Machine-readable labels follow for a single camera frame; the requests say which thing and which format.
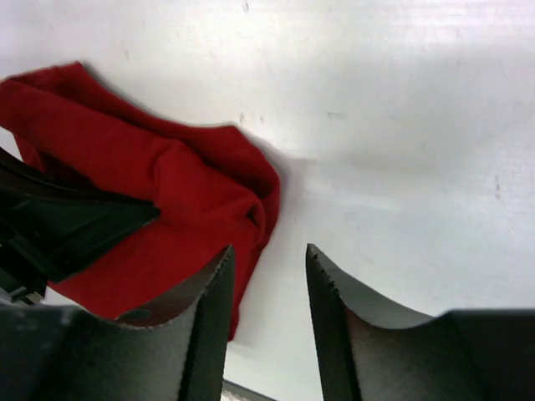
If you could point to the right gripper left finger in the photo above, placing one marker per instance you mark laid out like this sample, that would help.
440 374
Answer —
171 348

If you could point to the dark red t shirt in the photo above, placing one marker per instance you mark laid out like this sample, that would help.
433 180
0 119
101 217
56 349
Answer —
213 187

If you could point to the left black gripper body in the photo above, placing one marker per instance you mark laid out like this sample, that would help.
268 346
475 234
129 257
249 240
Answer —
51 230

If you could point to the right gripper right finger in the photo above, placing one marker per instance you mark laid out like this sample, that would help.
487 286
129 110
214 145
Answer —
370 347

